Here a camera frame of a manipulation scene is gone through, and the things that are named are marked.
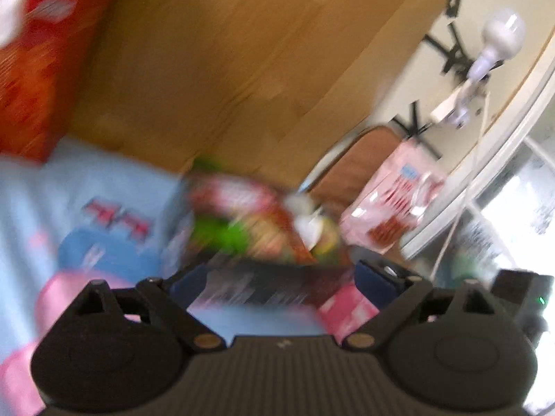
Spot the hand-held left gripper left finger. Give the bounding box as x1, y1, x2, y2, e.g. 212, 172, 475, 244
68, 266, 227, 354

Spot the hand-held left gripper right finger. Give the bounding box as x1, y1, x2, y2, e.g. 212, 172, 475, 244
342, 259, 496, 353

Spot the bright green snack packet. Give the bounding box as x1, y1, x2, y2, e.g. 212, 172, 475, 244
191, 216, 249, 261

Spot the black cardboard box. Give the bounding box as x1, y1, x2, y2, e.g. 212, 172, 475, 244
186, 260, 353, 309

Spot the red spicy snack packet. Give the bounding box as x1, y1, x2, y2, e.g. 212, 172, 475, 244
190, 177, 318, 266

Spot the large pink snack bag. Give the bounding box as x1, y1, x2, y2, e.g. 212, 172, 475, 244
340, 141, 448, 253

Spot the cartoon pig bed sheet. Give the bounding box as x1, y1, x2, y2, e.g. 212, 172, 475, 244
0, 139, 379, 416

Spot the wooden headboard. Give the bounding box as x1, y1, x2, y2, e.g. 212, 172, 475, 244
65, 0, 449, 191

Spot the red gift bag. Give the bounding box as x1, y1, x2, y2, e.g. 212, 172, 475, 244
0, 0, 114, 162

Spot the white light bulb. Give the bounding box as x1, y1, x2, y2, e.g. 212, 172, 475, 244
470, 9, 527, 81

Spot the white charging cable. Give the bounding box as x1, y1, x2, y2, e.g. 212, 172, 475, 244
431, 91, 492, 279

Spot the white window frame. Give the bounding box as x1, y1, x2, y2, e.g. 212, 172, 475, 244
399, 47, 555, 261

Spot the black wall tape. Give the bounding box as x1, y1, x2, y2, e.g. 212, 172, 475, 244
392, 0, 492, 159

